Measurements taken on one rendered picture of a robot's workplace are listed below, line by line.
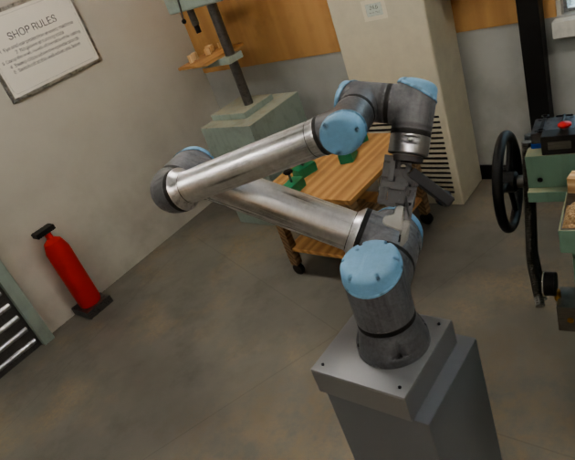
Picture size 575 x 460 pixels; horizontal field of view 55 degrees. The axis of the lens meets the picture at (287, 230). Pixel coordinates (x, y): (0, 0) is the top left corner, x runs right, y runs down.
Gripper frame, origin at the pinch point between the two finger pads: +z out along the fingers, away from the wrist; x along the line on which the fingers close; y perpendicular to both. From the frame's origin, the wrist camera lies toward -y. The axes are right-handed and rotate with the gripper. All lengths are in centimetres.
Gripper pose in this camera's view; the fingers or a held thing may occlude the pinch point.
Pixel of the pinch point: (402, 245)
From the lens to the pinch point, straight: 128.5
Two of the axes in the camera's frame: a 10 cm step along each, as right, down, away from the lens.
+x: -1.7, 0.4, -9.8
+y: -9.7, -1.5, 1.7
